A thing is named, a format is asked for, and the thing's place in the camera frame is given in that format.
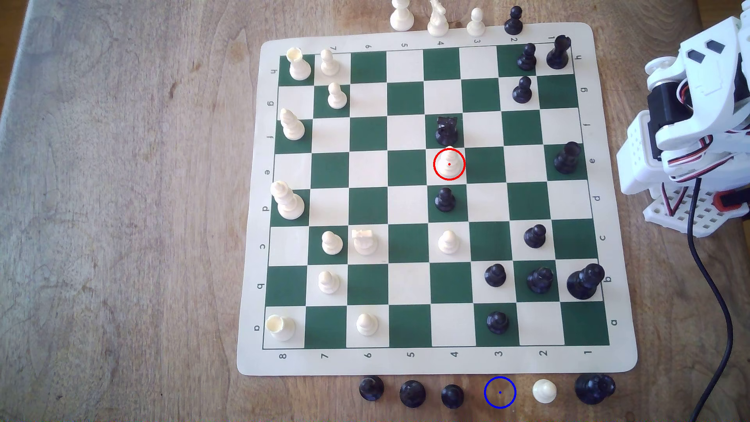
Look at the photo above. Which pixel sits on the red and black clamp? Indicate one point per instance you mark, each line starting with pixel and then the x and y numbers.
pixel 723 202

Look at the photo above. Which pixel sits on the black chess bishop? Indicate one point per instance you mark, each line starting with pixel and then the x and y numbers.
pixel 539 281
pixel 566 160

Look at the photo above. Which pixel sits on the white chess knight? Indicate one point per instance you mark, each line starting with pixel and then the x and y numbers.
pixel 365 243
pixel 438 24

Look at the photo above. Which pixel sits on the black chess king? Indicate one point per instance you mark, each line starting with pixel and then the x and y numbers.
pixel 583 283

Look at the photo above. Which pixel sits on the white chess bishop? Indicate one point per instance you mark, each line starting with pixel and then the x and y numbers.
pixel 401 20
pixel 293 129

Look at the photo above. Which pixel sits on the white chess pawn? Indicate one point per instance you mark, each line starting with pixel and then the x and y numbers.
pixel 330 65
pixel 332 243
pixel 476 26
pixel 544 391
pixel 329 282
pixel 337 98
pixel 445 170
pixel 449 242
pixel 367 325

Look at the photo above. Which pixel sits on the white chess king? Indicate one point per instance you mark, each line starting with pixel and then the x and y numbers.
pixel 290 205

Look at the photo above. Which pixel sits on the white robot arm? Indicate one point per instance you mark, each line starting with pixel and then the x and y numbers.
pixel 720 82

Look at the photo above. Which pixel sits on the black chess queen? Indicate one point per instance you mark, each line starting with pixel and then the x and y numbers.
pixel 593 389

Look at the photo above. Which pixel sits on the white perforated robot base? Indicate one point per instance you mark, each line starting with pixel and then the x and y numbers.
pixel 674 220

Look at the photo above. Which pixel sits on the white chess rook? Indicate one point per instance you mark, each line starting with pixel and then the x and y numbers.
pixel 281 329
pixel 300 69

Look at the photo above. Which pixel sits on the black chess knight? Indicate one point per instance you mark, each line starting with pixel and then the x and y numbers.
pixel 412 394
pixel 446 133

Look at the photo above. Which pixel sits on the green and cream chessboard mat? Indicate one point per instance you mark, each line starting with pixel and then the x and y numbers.
pixel 386 64

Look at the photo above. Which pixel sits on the black chess rook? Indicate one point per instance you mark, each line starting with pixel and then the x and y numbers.
pixel 371 389
pixel 556 57

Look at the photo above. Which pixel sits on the black chess pawn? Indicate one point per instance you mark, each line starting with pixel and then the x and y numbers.
pixel 497 323
pixel 526 60
pixel 521 92
pixel 514 24
pixel 445 201
pixel 452 397
pixel 534 237
pixel 495 275

